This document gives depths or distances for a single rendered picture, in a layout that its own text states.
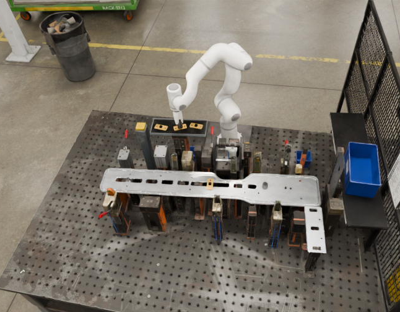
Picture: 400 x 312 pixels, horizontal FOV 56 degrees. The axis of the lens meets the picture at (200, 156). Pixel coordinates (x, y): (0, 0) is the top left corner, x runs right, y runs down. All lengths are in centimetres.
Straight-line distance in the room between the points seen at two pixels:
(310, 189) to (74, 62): 336
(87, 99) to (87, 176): 190
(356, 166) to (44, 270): 208
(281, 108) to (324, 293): 240
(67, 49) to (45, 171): 147
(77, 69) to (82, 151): 193
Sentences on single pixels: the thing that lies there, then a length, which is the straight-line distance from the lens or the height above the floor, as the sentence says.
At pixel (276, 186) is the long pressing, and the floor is 100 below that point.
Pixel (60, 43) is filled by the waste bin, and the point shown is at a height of 59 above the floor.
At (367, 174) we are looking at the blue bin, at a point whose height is 103.
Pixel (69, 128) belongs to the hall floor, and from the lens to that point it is 445.
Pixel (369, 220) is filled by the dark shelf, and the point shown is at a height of 103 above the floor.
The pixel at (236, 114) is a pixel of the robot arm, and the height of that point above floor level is 120.
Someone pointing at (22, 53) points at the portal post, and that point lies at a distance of 580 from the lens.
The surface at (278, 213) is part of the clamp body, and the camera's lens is 220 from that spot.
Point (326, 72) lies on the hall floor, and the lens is 483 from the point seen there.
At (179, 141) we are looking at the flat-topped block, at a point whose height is 106.
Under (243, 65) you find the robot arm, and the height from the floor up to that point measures 157.
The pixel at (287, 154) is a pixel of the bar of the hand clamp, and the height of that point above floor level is 114.
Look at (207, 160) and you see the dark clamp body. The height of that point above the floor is 105.
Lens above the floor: 292
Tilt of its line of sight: 50 degrees down
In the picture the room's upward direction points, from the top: 6 degrees counter-clockwise
